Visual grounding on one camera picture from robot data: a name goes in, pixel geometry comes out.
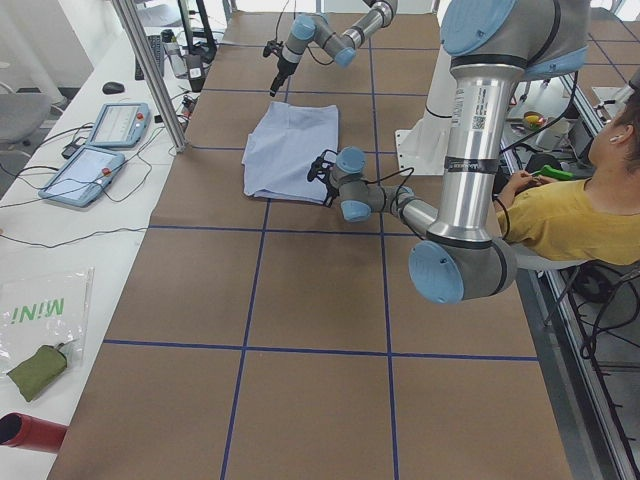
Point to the aluminium frame post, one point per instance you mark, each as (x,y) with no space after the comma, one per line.
(137,36)

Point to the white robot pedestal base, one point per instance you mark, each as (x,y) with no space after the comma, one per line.
(424,146)

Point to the person in yellow shirt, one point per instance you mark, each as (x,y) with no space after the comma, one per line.
(589,219)

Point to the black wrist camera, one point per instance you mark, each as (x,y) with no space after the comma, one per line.
(320,169)
(272,47)

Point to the blue teach pendant far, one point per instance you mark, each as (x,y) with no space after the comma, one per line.
(119,125)

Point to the black computer mouse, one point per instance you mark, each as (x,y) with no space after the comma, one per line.
(112,88)

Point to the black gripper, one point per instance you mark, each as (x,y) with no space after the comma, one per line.
(330,189)
(284,66)

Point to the green folded cloth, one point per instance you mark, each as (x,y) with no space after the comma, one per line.
(35,374)

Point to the blue teach pendant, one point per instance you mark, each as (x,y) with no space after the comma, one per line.
(84,177)
(119,125)

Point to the light blue striped shirt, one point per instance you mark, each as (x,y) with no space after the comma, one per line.
(280,150)

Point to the red cylinder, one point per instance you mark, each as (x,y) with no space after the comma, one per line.
(31,433)

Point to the blue teach pendant near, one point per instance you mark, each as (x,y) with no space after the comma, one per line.
(84,177)

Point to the clear plastic bag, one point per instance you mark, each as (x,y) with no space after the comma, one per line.
(49,309)

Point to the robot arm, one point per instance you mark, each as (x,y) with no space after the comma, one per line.
(314,28)
(493,46)

